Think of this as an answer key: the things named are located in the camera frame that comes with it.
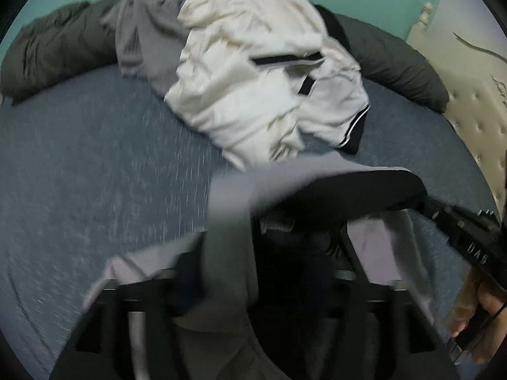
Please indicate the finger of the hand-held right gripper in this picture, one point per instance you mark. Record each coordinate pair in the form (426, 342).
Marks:
(437, 211)

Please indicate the grey jacket with black trim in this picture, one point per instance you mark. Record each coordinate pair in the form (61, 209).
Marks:
(237, 190)

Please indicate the white jacket with black trim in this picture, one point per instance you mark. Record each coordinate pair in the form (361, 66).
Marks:
(245, 87)

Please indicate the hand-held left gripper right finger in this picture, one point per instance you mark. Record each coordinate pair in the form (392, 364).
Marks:
(380, 304)

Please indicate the grey garment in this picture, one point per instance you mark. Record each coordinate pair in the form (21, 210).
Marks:
(146, 35)

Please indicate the cream tufted bed headboard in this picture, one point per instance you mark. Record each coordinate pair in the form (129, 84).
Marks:
(475, 107)

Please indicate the person's right hand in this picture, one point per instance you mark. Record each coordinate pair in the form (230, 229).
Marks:
(497, 332)

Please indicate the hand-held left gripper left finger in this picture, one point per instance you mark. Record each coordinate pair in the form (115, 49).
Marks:
(150, 301)

